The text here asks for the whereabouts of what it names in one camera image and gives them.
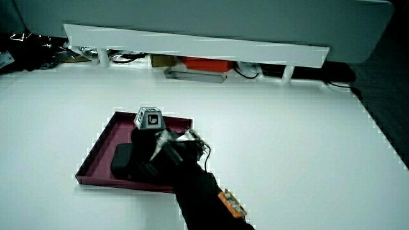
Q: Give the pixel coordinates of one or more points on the orange box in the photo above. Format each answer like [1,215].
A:
[207,64]

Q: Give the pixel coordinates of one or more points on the pile of black equipment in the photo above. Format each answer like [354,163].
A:
[28,51]

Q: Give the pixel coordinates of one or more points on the white raised shelf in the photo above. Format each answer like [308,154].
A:
[191,44]

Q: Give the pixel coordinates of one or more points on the brown cardboard box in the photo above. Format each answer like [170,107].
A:
[162,60]

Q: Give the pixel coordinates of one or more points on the person's right hand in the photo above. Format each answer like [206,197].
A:
[179,153]

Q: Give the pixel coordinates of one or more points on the orange wrist sensor module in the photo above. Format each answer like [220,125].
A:
[232,204]

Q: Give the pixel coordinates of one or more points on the black battery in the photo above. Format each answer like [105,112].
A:
[121,159]

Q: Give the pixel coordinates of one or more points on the white crumpled bag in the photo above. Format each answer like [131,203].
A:
[250,68]

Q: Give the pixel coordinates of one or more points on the grey oblong tray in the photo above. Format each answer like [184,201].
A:
[195,76]

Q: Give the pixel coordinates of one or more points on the dark red square plate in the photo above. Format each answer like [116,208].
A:
[103,150]

